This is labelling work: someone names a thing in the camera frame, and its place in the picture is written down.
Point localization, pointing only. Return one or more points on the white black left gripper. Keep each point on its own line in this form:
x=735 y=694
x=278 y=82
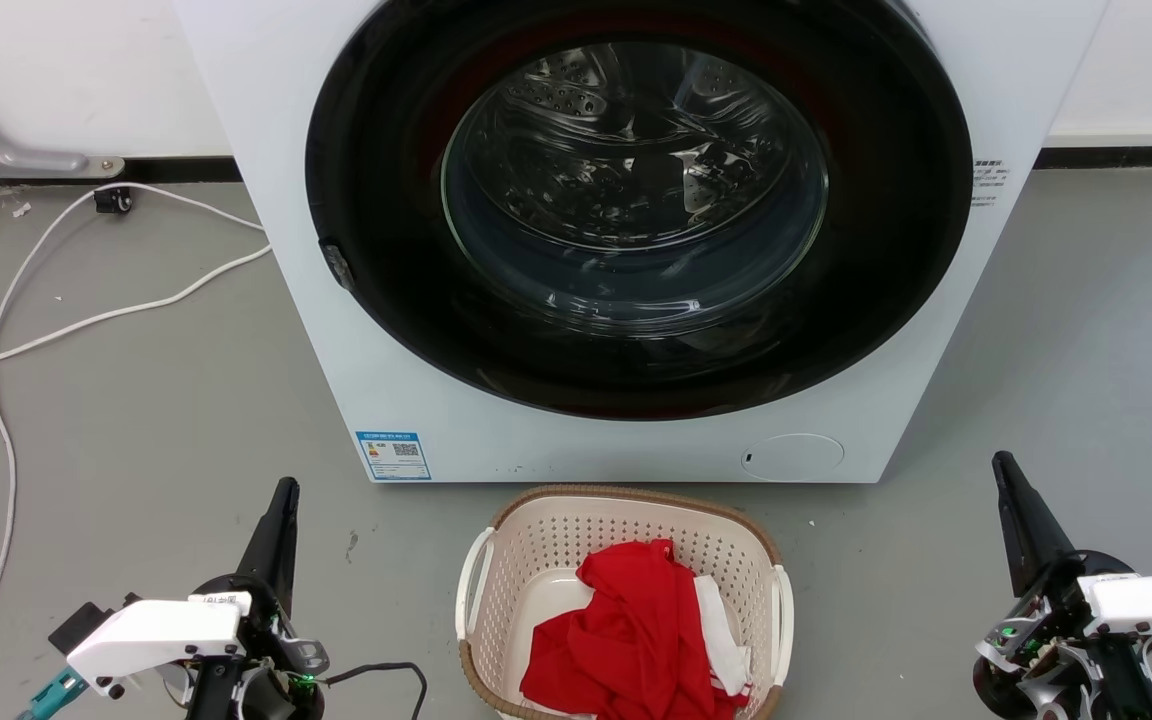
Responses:
x=156 y=630

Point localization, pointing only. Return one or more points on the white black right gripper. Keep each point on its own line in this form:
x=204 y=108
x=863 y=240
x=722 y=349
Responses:
x=1146 y=600

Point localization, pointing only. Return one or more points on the beige perforated laundry basket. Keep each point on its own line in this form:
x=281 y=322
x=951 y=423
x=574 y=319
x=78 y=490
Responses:
x=556 y=540

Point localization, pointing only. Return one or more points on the blue energy label sticker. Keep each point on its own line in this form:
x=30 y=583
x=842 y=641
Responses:
x=393 y=456

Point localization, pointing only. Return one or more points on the round white filter cover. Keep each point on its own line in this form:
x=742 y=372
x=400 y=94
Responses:
x=792 y=456

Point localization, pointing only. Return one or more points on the white garment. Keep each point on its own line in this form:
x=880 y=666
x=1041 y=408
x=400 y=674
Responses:
x=726 y=640

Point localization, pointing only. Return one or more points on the white front-load washing machine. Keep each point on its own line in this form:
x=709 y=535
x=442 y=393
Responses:
x=586 y=450

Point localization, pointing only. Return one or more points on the grey printed warning label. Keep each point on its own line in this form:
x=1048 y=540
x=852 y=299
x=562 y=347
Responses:
x=987 y=180

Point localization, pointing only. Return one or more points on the red garment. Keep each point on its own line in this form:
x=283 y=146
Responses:
x=636 y=630

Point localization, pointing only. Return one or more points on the black round glass washer door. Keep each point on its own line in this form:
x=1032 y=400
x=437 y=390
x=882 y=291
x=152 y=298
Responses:
x=636 y=370

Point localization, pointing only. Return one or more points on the small black wall plug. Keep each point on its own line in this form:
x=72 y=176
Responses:
x=112 y=200

